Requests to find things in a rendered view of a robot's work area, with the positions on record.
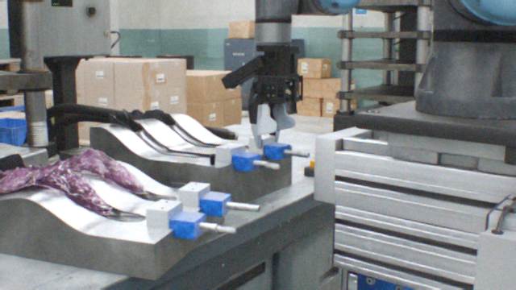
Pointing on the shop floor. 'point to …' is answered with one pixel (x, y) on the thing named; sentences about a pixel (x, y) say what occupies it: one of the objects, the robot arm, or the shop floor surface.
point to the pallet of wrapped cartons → (131, 86)
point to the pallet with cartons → (212, 99)
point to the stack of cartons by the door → (319, 89)
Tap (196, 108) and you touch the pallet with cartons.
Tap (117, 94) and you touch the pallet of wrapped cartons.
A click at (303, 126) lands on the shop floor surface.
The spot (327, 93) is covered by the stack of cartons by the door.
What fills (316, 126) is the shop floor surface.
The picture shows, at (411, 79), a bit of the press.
